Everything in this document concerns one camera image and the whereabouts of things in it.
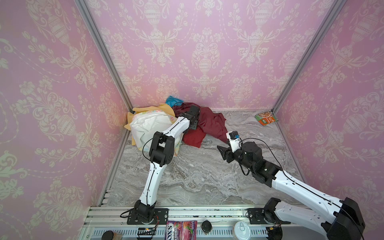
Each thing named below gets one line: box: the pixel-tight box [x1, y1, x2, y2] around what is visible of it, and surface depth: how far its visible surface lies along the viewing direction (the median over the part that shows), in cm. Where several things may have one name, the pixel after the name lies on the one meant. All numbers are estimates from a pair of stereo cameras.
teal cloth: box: [165, 96, 184, 108], surface depth 119 cm
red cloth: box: [183, 127, 206, 148], surface depth 102 cm
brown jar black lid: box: [101, 230, 124, 240], surface depth 63 cm
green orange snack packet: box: [254, 110, 279, 126], surface depth 116 cm
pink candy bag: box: [164, 220, 198, 240], surface depth 70 cm
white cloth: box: [130, 111, 173, 151], surface depth 98 cm
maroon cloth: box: [172, 102, 229, 144], surface depth 108 cm
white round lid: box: [234, 221, 251, 240], surface depth 67 cm
